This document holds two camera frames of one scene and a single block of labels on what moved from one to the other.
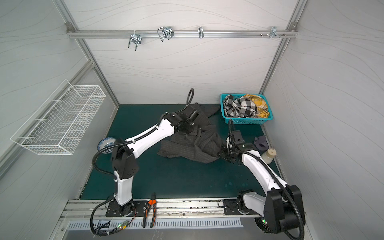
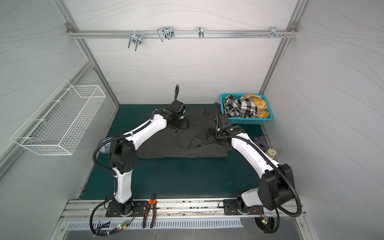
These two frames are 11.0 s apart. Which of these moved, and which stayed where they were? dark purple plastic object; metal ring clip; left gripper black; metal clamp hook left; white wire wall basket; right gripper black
Moved: right gripper black; left gripper black
Stayed: metal ring clip; dark purple plastic object; metal clamp hook left; white wire wall basket
